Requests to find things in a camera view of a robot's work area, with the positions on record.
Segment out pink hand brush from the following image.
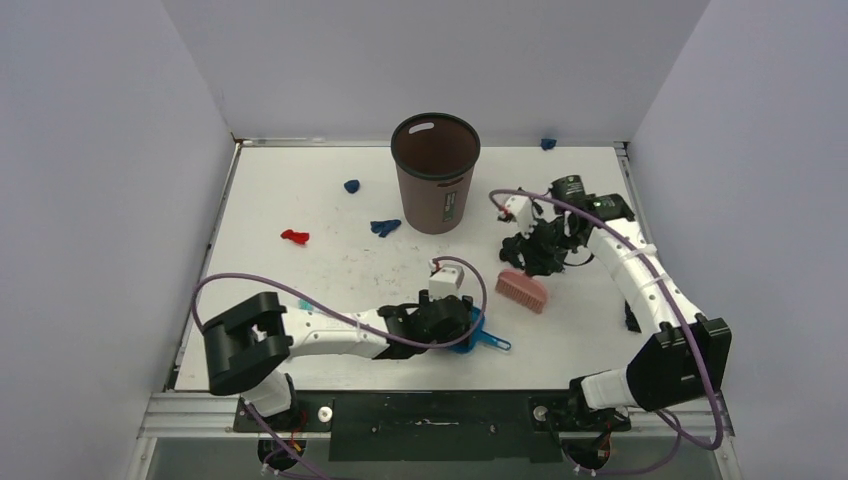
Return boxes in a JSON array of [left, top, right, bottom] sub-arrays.
[[495, 268, 549, 314]]

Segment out blue plastic dustpan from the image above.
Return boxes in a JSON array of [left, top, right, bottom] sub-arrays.
[[447, 307, 512, 354]]

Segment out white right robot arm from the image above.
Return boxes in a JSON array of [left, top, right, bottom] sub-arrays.
[[532, 175, 732, 429]]

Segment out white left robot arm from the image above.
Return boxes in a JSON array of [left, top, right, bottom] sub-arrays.
[[202, 291, 473, 431]]

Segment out blue paper scrap near bin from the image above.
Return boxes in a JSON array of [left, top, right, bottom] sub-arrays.
[[370, 219, 402, 238]]

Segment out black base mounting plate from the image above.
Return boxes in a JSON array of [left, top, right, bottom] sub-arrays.
[[266, 390, 631, 463]]

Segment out brown waste bin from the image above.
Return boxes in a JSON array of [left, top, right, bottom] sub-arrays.
[[390, 112, 481, 235]]

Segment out blue paper ball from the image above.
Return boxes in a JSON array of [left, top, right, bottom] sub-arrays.
[[343, 179, 361, 194]]

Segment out red paper scrap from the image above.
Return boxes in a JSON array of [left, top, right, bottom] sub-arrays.
[[280, 229, 310, 246]]

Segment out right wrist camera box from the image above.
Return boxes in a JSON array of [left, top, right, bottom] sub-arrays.
[[504, 195, 538, 239]]

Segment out blue scrap at back wall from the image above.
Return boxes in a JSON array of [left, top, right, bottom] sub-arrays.
[[539, 138, 557, 151]]

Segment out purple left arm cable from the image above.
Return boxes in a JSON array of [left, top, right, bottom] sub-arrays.
[[191, 255, 489, 480]]

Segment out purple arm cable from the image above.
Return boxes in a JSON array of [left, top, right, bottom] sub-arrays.
[[488, 189, 726, 478], [191, 255, 489, 480]]

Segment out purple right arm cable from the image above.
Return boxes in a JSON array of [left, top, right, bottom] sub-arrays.
[[488, 189, 726, 478]]

